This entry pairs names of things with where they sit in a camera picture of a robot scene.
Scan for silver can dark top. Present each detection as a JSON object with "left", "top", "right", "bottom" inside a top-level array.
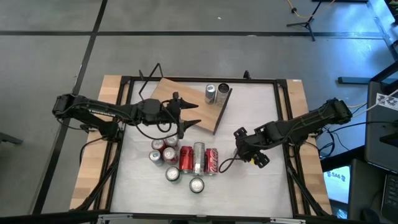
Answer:
[{"left": 215, "top": 82, "right": 231, "bottom": 108}]

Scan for black computer tower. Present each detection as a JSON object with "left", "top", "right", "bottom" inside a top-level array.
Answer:
[{"left": 365, "top": 79, "right": 398, "bottom": 174}]

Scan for red can black lettering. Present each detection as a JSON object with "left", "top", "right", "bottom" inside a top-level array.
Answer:
[{"left": 179, "top": 146, "right": 195, "bottom": 174}]

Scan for black keyboard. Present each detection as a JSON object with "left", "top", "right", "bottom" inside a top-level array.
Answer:
[{"left": 381, "top": 172, "right": 398, "bottom": 223}]

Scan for black desk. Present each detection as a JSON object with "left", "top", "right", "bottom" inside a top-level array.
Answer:
[{"left": 348, "top": 158, "right": 398, "bottom": 224}]

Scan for wooden shelf black metal legs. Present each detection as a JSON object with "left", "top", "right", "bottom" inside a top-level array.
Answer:
[{"left": 137, "top": 63, "right": 233, "bottom": 136}]

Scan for black tripod stand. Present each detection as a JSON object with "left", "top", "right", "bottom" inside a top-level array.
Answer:
[{"left": 285, "top": 0, "right": 323, "bottom": 42}]

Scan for black chair foot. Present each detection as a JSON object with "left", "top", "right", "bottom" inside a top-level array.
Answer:
[{"left": 0, "top": 132, "right": 24, "bottom": 146}]

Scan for black floor stand bar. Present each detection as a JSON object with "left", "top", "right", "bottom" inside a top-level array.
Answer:
[{"left": 338, "top": 62, "right": 398, "bottom": 85}]

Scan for blue and silver can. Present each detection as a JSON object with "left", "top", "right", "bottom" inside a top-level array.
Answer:
[
  {"left": 148, "top": 149, "right": 164, "bottom": 167},
  {"left": 204, "top": 83, "right": 217, "bottom": 105}
]

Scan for red cola can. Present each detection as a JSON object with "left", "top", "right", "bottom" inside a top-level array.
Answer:
[
  {"left": 164, "top": 134, "right": 180, "bottom": 149},
  {"left": 150, "top": 138, "right": 167, "bottom": 154},
  {"left": 162, "top": 146, "right": 178, "bottom": 165}
]

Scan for green soda can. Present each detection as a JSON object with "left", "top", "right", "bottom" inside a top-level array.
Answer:
[
  {"left": 165, "top": 166, "right": 182, "bottom": 183},
  {"left": 188, "top": 177, "right": 205, "bottom": 194}
]

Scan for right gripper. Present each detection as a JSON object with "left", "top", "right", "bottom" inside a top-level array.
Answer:
[{"left": 236, "top": 131, "right": 271, "bottom": 169}]

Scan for silver metal bracket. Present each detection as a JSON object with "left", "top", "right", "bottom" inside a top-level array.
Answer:
[
  {"left": 269, "top": 217, "right": 307, "bottom": 224},
  {"left": 97, "top": 213, "right": 134, "bottom": 224}
]

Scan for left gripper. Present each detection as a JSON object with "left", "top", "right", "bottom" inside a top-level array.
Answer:
[{"left": 133, "top": 91, "right": 202, "bottom": 140}]

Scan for yellow floor cable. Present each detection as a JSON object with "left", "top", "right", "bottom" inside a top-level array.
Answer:
[{"left": 285, "top": 0, "right": 337, "bottom": 19}]

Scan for printed marker paper sheet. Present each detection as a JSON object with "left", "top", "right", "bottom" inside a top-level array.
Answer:
[{"left": 375, "top": 92, "right": 398, "bottom": 112}]

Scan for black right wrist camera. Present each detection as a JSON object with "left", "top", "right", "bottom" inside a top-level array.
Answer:
[{"left": 233, "top": 126, "right": 249, "bottom": 140}]

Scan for pale floor cable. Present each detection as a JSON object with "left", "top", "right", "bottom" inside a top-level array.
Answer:
[{"left": 351, "top": 88, "right": 398, "bottom": 113}]

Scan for grey metal beam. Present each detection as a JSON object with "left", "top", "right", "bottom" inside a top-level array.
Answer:
[{"left": 366, "top": 0, "right": 398, "bottom": 62}]

